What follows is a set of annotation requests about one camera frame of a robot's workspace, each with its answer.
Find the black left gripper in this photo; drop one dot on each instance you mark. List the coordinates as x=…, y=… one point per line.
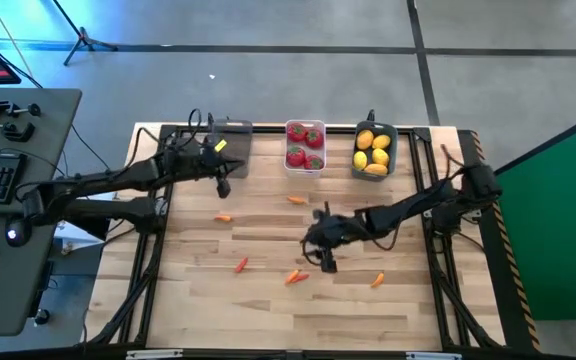
x=200, y=162

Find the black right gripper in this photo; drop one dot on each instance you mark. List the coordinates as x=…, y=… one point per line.
x=329, y=257

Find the red toy chili pepper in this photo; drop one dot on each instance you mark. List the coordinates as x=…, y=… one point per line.
x=240, y=265
x=302, y=277

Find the orange carrot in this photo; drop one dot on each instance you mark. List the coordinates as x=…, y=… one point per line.
x=292, y=276
x=295, y=200
x=378, y=280

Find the orange toy chili pepper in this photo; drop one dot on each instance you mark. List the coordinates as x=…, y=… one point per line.
x=223, y=218

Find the red toy tomato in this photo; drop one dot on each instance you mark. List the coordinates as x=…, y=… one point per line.
x=314, y=162
x=296, y=132
x=295, y=156
x=314, y=138

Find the yellow toy lemon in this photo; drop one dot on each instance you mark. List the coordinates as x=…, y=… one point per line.
x=375, y=170
x=381, y=141
x=364, y=139
x=380, y=156
x=360, y=160

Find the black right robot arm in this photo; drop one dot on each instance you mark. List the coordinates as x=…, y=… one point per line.
x=408, y=205

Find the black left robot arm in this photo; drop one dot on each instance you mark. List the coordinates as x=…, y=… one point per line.
x=118, y=176

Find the grey translucent plastic basket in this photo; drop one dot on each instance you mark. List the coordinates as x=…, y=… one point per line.
x=240, y=137

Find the black upright clip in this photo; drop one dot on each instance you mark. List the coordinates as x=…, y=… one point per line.
x=371, y=116
x=210, y=121

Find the white plastic basket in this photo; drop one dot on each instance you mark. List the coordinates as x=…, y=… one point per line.
x=305, y=173

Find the dark plastic basket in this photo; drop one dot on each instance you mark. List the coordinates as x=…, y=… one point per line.
x=375, y=125

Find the white box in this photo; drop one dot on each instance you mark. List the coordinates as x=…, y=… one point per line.
x=75, y=235

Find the black yellow hazard strip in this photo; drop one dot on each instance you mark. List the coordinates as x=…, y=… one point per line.
x=498, y=270

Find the black tripod stand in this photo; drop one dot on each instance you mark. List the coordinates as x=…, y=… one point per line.
x=84, y=37

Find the black screw clamp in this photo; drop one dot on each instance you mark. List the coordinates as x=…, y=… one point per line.
x=15, y=132
x=32, y=109

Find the black computer mouse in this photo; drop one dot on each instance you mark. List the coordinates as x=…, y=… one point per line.
x=18, y=232

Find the green panel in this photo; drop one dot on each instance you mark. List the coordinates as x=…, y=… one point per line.
x=558, y=225

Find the black round knob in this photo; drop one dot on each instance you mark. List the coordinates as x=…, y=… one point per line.
x=42, y=316

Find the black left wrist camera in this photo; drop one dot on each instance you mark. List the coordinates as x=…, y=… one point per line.
x=218, y=146

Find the black aluminium table frame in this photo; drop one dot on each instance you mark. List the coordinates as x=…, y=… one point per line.
x=268, y=129

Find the white metal bracket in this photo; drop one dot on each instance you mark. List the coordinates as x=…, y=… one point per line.
x=153, y=355
x=433, y=356

